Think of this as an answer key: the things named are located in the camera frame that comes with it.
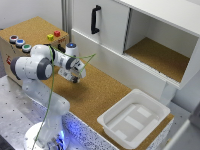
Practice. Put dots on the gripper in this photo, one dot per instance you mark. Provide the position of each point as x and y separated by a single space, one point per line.
73 70

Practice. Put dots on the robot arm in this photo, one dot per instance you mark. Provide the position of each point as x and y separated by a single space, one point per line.
31 68

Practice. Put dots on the yellow block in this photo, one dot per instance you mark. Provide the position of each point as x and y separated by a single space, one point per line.
50 37

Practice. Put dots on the green button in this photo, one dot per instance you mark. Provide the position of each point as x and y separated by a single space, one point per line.
26 47

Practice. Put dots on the wooden drawer box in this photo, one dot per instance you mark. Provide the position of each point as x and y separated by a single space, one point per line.
33 28

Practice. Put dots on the white sliding door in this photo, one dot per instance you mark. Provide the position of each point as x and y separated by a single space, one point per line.
110 23

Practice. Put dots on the blue button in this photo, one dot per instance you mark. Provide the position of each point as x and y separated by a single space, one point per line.
20 42

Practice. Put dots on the red button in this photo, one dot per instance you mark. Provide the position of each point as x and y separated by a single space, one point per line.
13 38

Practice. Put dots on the white plastic box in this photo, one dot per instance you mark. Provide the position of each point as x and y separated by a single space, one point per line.
133 120

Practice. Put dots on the white cabinet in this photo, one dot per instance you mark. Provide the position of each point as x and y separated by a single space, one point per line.
160 20

